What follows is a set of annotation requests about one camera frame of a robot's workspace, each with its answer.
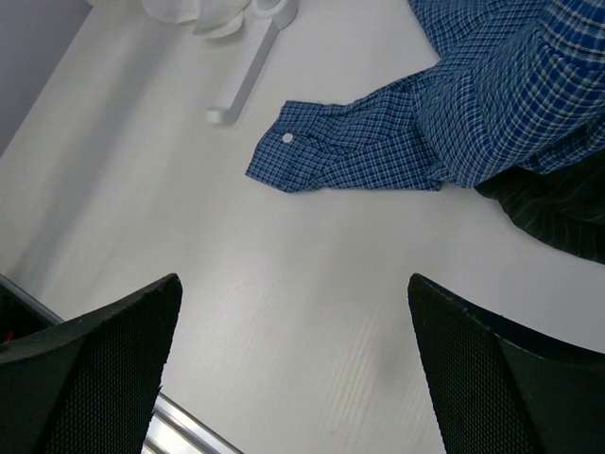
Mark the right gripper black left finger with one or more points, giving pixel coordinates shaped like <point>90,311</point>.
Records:
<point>87,385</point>

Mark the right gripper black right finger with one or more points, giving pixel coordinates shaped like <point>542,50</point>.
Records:
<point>497,386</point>

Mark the white shirt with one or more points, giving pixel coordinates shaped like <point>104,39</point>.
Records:
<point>211,20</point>

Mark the black striped shirt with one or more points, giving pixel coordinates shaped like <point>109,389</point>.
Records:
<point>563,209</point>

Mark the blue plaid shirt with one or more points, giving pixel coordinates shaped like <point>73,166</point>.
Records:
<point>518,83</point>

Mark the white rack foot left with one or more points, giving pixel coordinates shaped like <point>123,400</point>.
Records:
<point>269,19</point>

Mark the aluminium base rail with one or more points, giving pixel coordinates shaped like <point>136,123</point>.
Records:
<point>172,429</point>

